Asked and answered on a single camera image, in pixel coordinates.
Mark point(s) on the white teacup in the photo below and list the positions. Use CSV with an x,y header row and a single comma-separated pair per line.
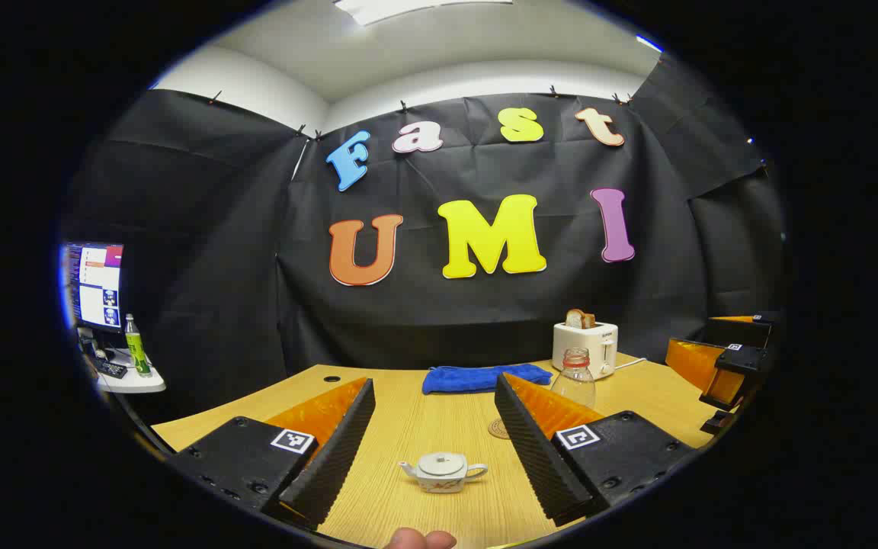
x,y
443,483

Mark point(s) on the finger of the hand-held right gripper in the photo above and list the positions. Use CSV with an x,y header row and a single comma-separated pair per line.
x,y
740,332
740,360

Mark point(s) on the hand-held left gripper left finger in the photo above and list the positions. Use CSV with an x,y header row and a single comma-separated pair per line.
x,y
340,450

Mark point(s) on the round brown coaster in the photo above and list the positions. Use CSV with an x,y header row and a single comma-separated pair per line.
x,y
498,428

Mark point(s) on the black keyboard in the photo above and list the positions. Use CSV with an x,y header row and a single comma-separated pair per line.
x,y
109,368

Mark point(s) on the white toaster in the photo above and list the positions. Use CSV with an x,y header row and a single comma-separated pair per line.
x,y
580,347

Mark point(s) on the white side table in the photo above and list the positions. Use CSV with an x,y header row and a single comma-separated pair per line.
x,y
138,383

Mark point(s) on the blue towel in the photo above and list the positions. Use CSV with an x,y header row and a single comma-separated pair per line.
x,y
477,377

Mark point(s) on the green drink bottle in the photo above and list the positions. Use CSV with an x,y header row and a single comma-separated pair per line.
x,y
137,354

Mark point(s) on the bread slice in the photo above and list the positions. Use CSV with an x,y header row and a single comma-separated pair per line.
x,y
578,319

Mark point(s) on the clear plastic water bottle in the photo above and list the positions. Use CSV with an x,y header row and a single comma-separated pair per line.
x,y
574,385

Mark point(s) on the computer monitor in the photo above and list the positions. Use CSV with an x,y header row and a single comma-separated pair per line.
x,y
96,286

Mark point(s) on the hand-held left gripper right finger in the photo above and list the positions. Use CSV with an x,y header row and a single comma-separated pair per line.
x,y
530,450

